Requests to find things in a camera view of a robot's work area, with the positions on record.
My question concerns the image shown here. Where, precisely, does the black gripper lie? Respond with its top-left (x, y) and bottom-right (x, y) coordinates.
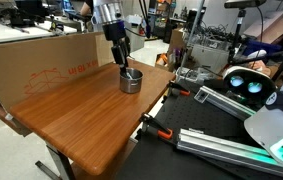
top-left (101, 20), bottom-right (132, 77)

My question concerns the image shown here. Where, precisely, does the silver metal pot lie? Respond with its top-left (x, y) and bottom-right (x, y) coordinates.
top-left (119, 67), bottom-right (145, 95)

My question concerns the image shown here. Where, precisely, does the silver metal pole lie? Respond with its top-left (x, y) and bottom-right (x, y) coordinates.
top-left (179, 0), bottom-right (206, 73)

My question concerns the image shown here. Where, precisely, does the black orange bar clamp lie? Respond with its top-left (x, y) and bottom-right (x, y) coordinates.
top-left (167, 81), bottom-right (192, 98)
top-left (139, 112), bottom-right (175, 141)

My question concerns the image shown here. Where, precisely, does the black perforated breadboard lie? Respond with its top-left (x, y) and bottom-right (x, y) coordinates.
top-left (114, 89), bottom-right (283, 180)

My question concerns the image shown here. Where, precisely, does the brown cardboard with red print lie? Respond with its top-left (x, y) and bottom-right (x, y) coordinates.
top-left (0, 31), bottom-right (99, 113)

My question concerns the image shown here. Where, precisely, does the black equipment on table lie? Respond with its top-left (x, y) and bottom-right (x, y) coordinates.
top-left (0, 7), bottom-right (49, 28)

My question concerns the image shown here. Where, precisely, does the white VR headset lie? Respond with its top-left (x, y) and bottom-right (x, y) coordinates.
top-left (222, 65), bottom-right (278, 108)

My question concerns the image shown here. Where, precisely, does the long white table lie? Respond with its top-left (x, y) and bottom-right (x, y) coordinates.
top-left (0, 21), bottom-right (79, 46)

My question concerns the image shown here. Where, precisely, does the blue storage bin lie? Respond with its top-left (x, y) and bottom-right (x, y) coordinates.
top-left (242, 39), bottom-right (283, 58)

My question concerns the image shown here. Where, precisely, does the open cardboard box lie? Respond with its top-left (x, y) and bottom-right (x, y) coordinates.
top-left (243, 10), bottom-right (283, 45)

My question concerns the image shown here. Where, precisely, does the grey bin with cables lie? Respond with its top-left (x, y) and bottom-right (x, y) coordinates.
top-left (190, 35), bottom-right (233, 73)

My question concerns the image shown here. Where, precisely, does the aluminium extrusion rail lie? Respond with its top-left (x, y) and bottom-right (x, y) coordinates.
top-left (176, 127), bottom-right (283, 180)
top-left (193, 85), bottom-right (259, 122)

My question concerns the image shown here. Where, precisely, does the black camera stand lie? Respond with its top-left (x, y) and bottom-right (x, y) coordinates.
top-left (226, 8), bottom-right (283, 83)

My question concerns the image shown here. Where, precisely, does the grey metal table frame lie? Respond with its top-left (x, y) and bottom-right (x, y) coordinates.
top-left (34, 143), bottom-right (76, 180)

